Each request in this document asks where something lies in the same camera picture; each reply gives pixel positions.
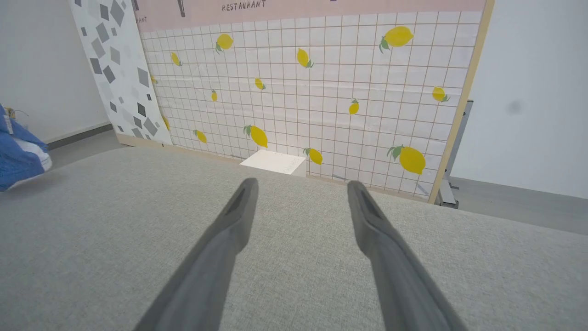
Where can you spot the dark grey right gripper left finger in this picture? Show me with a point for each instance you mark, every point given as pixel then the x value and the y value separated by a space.
pixel 216 257

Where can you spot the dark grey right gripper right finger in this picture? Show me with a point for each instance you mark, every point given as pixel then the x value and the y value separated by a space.
pixel 390 266

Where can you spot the blue and white shorts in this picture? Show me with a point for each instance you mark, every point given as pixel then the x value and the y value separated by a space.
pixel 18 161

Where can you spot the small white box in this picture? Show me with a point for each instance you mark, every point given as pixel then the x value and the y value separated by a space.
pixel 274 162

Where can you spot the grey metal panel stand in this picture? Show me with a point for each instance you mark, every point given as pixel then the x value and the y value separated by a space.
pixel 455 151

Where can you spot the lemon print tile backdrop panel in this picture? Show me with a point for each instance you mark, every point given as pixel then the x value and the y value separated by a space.
pixel 321 92

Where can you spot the grey terrazzo print panel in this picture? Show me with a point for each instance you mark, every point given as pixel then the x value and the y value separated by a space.
pixel 117 64

